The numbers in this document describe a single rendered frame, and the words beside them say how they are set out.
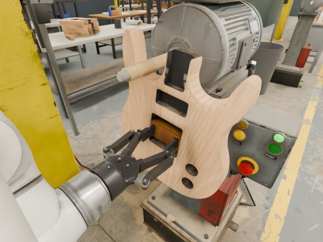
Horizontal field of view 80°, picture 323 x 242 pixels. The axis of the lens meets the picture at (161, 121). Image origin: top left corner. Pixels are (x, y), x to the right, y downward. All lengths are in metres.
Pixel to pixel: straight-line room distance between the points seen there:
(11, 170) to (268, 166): 0.57
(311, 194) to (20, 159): 2.04
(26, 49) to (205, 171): 1.09
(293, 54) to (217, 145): 3.73
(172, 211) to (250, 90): 1.04
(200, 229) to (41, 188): 1.02
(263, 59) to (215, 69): 2.68
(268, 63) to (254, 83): 2.92
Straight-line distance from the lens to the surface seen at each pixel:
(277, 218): 1.82
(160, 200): 1.33
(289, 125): 0.59
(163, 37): 0.63
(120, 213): 1.65
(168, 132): 0.50
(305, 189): 2.13
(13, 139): 0.31
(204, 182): 0.52
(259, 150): 0.60
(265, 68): 3.30
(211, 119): 0.41
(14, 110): 1.33
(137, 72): 0.45
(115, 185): 0.39
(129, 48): 0.50
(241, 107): 0.38
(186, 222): 1.27
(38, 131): 1.42
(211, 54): 0.56
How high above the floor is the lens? 1.41
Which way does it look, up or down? 34 degrees down
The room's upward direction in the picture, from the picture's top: straight up
